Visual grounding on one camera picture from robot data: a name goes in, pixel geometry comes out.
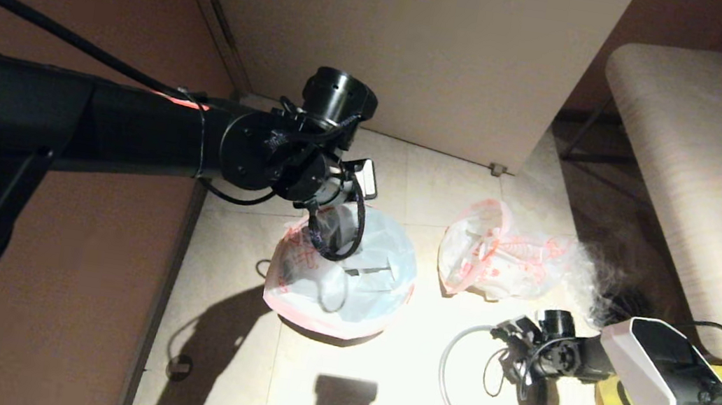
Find red-printed plastic bag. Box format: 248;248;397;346
433;194;586;313

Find clear plastic bag dark contents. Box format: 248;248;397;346
560;218;686;339

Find black cylindrical right wrist camera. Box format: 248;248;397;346
539;307;578;339

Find light wood-grain table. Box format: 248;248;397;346
535;32;722;361

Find grey bin rim ring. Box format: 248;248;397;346
434;318;548;405

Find black cylindrical left wrist camera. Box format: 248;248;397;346
297;64;383;138

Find white trash bag red trim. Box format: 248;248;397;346
257;192;427;349

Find black cylindrical wrist camera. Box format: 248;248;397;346
539;307;578;339
297;64;383;138

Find small round grey floor disc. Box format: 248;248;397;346
164;353;194;383

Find white door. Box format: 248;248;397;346
160;0;639;189

